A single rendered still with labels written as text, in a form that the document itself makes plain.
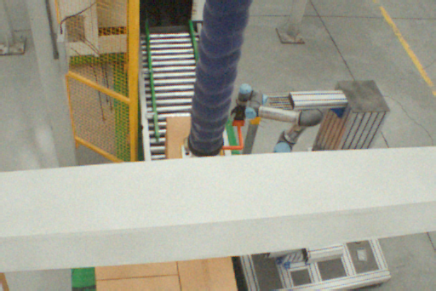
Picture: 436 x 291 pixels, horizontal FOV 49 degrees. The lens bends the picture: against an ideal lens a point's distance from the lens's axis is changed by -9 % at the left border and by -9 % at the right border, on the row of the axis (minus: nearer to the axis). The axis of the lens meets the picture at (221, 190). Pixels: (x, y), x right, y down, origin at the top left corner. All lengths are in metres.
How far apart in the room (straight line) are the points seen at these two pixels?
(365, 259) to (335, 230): 3.66
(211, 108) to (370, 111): 0.89
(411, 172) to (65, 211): 0.49
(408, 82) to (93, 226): 6.10
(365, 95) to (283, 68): 3.21
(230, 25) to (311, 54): 3.90
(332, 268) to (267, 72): 2.57
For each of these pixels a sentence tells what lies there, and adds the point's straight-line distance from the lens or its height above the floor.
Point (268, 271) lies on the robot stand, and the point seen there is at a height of 0.21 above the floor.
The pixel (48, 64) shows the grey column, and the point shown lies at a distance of 3.58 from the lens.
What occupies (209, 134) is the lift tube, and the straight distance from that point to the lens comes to 3.10.
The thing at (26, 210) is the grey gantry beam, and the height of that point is 3.32.
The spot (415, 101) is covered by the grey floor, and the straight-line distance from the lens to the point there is 6.36.
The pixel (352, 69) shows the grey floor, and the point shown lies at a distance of 6.36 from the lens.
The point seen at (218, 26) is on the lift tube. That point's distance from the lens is 2.51.
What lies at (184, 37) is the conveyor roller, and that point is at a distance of 5.39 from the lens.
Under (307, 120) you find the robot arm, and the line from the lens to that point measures 3.17.
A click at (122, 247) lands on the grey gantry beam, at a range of 0.71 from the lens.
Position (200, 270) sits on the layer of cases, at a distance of 3.69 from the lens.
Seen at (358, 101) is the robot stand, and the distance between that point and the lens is 2.82.
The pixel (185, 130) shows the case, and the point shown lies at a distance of 3.86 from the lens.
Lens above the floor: 3.86
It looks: 55 degrees down
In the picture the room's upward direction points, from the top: 12 degrees clockwise
